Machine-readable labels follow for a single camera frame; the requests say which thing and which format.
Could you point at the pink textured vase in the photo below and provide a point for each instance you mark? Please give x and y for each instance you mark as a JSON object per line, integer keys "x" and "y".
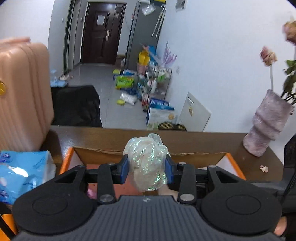
{"x": 267, "y": 123}

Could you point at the dark brown entrance door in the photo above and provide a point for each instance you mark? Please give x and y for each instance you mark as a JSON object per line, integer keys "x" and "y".
{"x": 101, "y": 34}

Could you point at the yellow bucket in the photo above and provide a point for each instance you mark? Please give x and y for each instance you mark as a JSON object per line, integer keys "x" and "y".
{"x": 143, "y": 58}

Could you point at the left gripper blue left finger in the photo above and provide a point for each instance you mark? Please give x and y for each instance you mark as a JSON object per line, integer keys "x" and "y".
{"x": 108, "y": 175}

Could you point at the blue wet wipes pack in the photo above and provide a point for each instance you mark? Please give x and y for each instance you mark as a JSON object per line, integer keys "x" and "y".
{"x": 21, "y": 172}

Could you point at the pink ribbed suitcase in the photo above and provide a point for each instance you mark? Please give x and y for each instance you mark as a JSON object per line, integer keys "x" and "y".
{"x": 26, "y": 100}

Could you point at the iridescent plastic bag bundle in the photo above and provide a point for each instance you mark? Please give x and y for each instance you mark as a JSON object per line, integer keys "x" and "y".
{"x": 146, "y": 160}

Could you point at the grey refrigerator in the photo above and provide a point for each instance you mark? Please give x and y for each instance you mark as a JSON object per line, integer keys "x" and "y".
{"x": 145, "y": 30}

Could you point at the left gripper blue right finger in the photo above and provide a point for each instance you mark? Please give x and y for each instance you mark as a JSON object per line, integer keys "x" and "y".
{"x": 181, "y": 178}

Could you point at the blue white carton box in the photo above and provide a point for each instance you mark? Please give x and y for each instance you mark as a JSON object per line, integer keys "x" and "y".
{"x": 160, "y": 111}

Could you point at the fallen rose petal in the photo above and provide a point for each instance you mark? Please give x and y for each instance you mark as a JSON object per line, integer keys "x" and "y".
{"x": 264, "y": 169}

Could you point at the black chair back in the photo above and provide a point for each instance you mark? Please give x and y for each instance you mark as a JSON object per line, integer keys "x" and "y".
{"x": 76, "y": 106}

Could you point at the white board leaning on wall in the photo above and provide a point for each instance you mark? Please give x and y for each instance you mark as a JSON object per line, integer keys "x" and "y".
{"x": 194, "y": 116}

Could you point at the wire rack with supplies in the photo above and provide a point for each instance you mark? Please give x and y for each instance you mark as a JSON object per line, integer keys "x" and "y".
{"x": 152, "y": 82}

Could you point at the red cardboard box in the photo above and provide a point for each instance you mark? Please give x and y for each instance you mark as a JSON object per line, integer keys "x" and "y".
{"x": 134, "y": 222}

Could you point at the person's right hand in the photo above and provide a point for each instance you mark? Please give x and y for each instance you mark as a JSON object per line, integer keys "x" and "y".
{"x": 281, "y": 226}

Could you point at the purple satin ribbon bundle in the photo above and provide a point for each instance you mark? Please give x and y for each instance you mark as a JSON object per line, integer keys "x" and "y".
{"x": 92, "y": 194}

